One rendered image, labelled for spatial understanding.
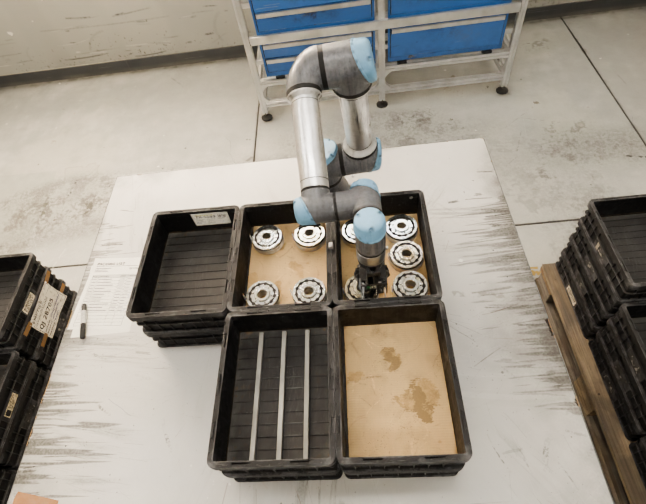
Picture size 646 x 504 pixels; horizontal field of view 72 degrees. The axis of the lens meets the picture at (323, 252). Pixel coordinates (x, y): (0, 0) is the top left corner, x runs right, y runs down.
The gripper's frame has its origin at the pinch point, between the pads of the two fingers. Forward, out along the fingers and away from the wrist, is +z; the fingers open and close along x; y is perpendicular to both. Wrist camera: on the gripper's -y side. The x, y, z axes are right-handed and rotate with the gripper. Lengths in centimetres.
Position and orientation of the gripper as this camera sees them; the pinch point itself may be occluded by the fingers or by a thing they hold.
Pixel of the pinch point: (372, 288)
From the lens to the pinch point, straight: 133.8
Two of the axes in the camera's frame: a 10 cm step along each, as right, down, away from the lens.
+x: 9.9, -1.1, -0.6
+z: 1.2, 5.7, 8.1
